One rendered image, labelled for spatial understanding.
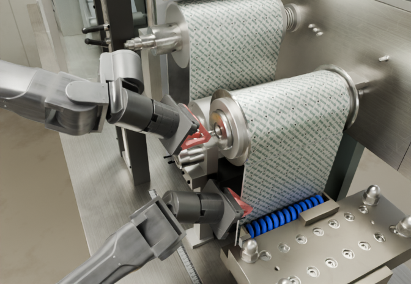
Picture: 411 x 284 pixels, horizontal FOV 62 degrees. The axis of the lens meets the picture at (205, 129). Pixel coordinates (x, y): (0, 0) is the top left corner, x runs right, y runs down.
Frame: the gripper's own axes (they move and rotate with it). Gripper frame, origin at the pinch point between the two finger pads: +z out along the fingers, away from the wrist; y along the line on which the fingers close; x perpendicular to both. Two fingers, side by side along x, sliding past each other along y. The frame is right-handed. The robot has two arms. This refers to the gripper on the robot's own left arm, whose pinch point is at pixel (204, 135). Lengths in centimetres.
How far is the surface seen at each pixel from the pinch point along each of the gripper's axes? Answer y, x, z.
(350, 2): -4.9, 36.8, 18.4
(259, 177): 8.8, -1.0, 10.2
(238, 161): 6.5, -0.1, 4.7
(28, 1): -286, -55, 32
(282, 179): 9.2, 0.3, 16.9
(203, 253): 3.9, -27.3, 19.2
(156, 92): -64, -16, 32
